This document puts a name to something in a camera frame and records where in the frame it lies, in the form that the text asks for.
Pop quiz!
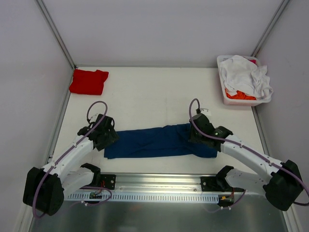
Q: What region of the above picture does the blue mickey t shirt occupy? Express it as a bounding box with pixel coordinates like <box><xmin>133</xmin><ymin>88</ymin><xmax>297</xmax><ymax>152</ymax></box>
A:
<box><xmin>104</xmin><ymin>123</ymin><xmax>217</xmax><ymax>159</ymax></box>

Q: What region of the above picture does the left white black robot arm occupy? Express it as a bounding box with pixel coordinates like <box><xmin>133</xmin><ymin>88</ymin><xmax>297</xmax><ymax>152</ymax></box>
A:
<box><xmin>23</xmin><ymin>114</ymin><xmax>119</xmax><ymax>216</ymax></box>

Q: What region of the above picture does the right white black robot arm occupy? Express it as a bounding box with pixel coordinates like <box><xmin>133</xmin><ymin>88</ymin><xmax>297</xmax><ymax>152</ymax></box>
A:
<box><xmin>189</xmin><ymin>113</ymin><xmax>304</xmax><ymax>211</ymax></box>

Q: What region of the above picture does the white plastic laundry basket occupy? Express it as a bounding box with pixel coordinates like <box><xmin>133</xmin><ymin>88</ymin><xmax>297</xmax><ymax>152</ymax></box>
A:
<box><xmin>217</xmin><ymin>55</ymin><xmax>271</xmax><ymax>107</ymax></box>

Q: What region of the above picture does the orange t shirt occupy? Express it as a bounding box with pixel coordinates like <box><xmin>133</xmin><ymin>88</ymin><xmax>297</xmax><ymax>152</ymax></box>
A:
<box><xmin>225</xmin><ymin>88</ymin><xmax>256</xmax><ymax>101</ymax></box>

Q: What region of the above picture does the folded red t shirt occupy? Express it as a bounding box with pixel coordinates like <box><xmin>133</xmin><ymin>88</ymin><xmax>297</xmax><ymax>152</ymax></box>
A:
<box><xmin>69</xmin><ymin>69</ymin><xmax>109</xmax><ymax>96</ymax></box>

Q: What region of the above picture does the white t shirt pile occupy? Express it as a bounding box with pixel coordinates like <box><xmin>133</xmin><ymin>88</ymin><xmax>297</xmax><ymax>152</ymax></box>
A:
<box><xmin>219</xmin><ymin>55</ymin><xmax>273</xmax><ymax>100</ymax></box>

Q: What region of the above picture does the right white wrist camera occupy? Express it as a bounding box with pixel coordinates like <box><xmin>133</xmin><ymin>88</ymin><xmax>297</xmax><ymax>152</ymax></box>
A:
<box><xmin>200</xmin><ymin>108</ymin><xmax>211</xmax><ymax>117</ymax></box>

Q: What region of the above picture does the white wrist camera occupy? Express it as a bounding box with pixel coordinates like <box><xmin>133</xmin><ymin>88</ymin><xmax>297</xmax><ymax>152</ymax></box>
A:
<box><xmin>200</xmin><ymin>108</ymin><xmax>211</xmax><ymax>117</ymax></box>
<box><xmin>88</xmin><ymin>114</ymin><xmax>98</xmax><ymax>121</ymax></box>

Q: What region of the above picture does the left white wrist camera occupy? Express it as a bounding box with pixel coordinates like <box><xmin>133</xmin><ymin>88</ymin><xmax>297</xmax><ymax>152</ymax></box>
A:
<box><xmin>88</xmin><ymin>114</ymin><xmax>98</xmax><ymax>121</ymax></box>

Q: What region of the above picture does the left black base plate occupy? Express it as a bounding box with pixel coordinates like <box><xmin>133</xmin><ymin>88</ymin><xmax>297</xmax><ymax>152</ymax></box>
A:
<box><xmin>87</xmin><ymin>174</ymin><xmax>116</xmax><ymax>190</ymax></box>

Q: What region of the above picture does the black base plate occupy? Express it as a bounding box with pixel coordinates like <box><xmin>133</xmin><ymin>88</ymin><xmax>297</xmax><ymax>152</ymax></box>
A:
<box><xmin>200</xmin><ymin>176</ymin><xmax>230</xmax><ymax>192</ymax></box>
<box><xmin>87</xmin><ymin>174</ymin><xmax>116</xmax><ymax>190</ymax></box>

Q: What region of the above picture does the aluminium mounting rail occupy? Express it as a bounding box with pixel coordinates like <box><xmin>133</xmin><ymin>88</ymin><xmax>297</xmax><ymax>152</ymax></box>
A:
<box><xmin>65</xmin><ymin>173</ymin><xmax>266</xmax><ymax>195</ymax></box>

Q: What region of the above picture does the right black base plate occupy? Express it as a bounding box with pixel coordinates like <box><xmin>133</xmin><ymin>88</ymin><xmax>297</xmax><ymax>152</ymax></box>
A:
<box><xmin>200</xmin><ymin>176</ymin><xmax>230</xmax><ymax>192</ymax></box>

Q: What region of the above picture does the white slotted cable duct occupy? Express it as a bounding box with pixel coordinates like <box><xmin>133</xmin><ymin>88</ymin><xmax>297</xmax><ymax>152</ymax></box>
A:
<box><xmin>65</xmin><ymin>191</ymin><xmax>219</xmax><ymax>204</ymax></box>

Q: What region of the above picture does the left aluminium frame post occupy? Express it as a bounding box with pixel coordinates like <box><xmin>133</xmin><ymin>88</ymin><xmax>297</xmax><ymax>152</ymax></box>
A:
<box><xmin>35</xmin><ymin>0</ymin><xmax>76</xmax><ymax>69</ymax></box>

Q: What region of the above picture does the aluminium frame post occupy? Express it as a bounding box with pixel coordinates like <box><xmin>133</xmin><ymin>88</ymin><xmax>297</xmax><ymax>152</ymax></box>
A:
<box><xmin>251</xmin><ymin>0</ymin><xmax>291</xmax><ymax>57</ymax></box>
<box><xmin>35</xmin><ymin>0</ymin><xmax>76</xmax><ymax>69</ymax></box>

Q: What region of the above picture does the right aluminium frame post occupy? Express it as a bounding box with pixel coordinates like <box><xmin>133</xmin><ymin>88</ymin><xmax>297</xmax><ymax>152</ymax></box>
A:
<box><xmin>251</xmin><ymin>0</ymin><xmax>291</xmax><ymax>57</ymax></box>

